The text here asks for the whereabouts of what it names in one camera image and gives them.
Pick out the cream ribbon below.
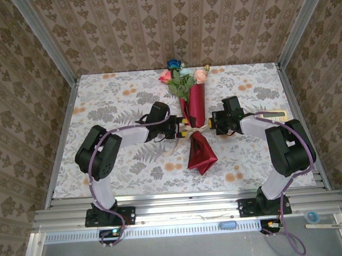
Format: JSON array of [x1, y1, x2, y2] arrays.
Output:
[[161, 122, 213, 158]]

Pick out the dark red wrapping cloth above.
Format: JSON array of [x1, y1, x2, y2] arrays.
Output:
[[177, 82, 220, 177]]

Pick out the artificial peach rose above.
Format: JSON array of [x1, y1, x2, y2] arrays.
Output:
[[192, 63, 212, 85]]

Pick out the yellow calculator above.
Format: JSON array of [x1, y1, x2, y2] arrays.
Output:
[[256, 109, 290, 124]]

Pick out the white floral tablecloth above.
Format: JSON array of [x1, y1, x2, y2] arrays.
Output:
[[45, 60, 318, 203]]

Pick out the black electronics board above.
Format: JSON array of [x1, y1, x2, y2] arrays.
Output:
[[98, 228, 123, 246], [260, 218, 284, 236]]

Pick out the grey metal shelf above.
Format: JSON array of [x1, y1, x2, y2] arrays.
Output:
[[19, 213, 342, 256]]

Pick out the blue tape roll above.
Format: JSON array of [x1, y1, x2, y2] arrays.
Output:
[[303, 210, 321, 224]]

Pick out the wooden stick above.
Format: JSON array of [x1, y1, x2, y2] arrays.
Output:
[[305, 222, 342, 230]]

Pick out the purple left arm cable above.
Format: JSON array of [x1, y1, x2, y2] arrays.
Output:
[[84, 107, 179, 250]]

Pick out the aluminium side rail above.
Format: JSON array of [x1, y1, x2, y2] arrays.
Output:
[[36, 77, 87, 209], [276, 60, 332, 194]]

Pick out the aluminium front rail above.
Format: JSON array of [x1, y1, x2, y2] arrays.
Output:
[[30, 181, 342, 233]]

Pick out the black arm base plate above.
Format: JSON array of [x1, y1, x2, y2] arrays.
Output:
[[83, 206, 137, 228], [237, 195, 292, 218]]

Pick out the white slotted cable duct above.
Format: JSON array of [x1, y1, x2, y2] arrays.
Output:
[[43, 219, 263, 244]]

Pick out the aluminium frame post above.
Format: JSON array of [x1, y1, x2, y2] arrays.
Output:
[[10, 0, 78, 89], [274, 0, 336, 68]]

